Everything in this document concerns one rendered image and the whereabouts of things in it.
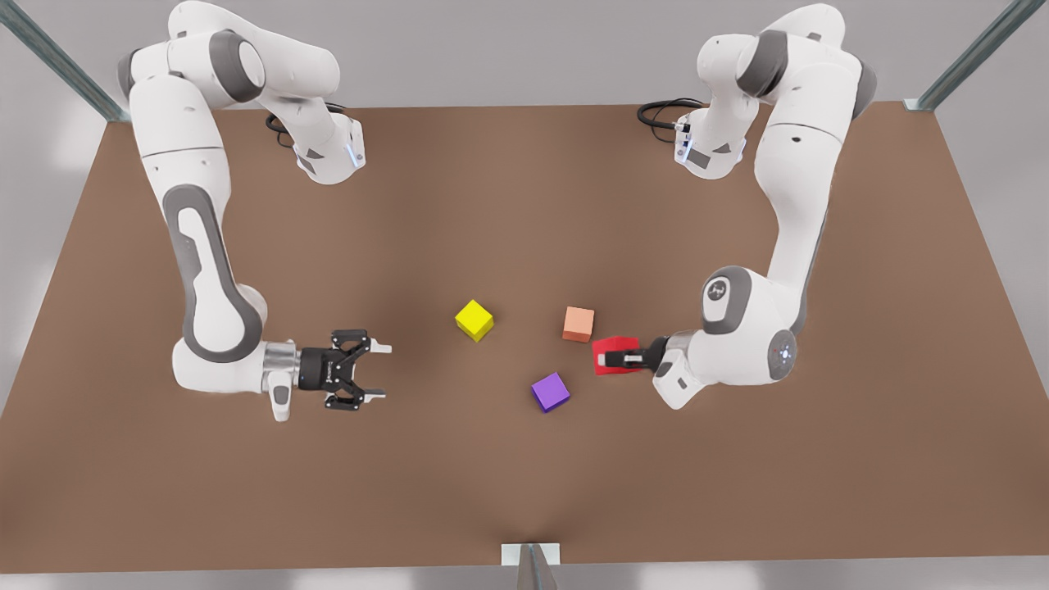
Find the red wooden cube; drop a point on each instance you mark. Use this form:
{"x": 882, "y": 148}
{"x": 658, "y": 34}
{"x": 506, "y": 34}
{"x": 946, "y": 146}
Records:
{"x": 610, "y": 345}

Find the orange wooden cube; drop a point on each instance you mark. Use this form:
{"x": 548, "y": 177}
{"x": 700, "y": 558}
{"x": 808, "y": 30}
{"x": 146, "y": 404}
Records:
{"x": 578, "y": 324}

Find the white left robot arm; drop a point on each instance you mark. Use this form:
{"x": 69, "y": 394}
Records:
{"x": 799, "y": 197}

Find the silver frame post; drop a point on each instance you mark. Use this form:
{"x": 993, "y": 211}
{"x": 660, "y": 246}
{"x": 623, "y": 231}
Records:
{"x": 975, "y": 53}
{"x": 532, "y": 565}
{"x": 57, "y": 59}

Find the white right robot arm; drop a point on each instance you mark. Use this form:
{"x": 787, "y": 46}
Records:
{"x": 192, "y": 246}

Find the yellow wooden cube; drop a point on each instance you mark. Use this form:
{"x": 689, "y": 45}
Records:
{"x": 474, "y": 320}

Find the purple wooden cube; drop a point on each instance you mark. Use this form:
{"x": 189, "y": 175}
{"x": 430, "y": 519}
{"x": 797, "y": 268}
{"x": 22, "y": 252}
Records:
{"x": 550, "y": 392}

